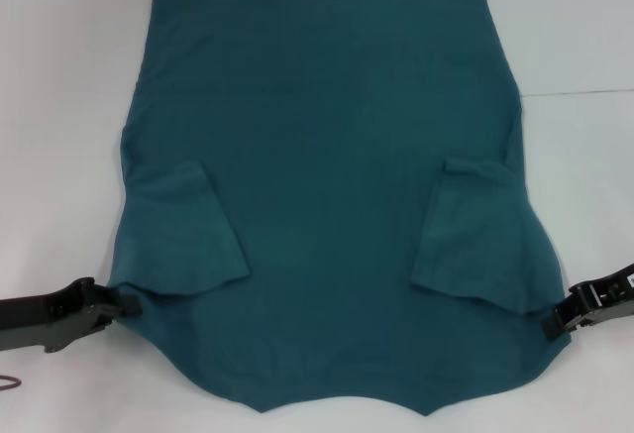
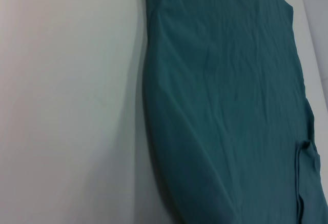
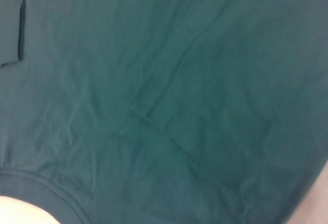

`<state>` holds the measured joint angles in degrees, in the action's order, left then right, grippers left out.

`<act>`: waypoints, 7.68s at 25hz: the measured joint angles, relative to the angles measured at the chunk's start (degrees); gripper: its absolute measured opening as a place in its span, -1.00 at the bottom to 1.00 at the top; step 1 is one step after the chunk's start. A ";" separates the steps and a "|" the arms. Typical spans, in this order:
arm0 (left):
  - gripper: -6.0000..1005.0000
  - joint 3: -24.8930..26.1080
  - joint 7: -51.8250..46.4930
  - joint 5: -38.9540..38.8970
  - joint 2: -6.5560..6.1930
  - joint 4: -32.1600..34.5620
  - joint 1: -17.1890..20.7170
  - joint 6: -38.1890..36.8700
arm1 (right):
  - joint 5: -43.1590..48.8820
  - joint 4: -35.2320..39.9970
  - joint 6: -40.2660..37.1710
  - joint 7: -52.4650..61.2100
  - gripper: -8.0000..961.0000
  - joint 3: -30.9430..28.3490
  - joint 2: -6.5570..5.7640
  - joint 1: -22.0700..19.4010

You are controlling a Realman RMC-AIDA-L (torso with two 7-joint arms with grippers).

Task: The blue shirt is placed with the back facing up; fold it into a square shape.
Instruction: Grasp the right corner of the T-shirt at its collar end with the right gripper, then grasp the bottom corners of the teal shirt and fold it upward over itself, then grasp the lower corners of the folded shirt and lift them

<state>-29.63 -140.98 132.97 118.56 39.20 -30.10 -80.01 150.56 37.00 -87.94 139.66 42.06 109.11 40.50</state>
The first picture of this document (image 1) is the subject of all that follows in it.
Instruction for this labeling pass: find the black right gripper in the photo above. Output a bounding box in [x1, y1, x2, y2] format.
[542, 263, 634, 341]

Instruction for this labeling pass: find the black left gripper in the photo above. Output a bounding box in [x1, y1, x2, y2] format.
[0, 277, 144, 355]

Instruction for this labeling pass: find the blue cotton t-shirt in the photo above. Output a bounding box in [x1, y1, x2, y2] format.
[106, 0, 580, 403]

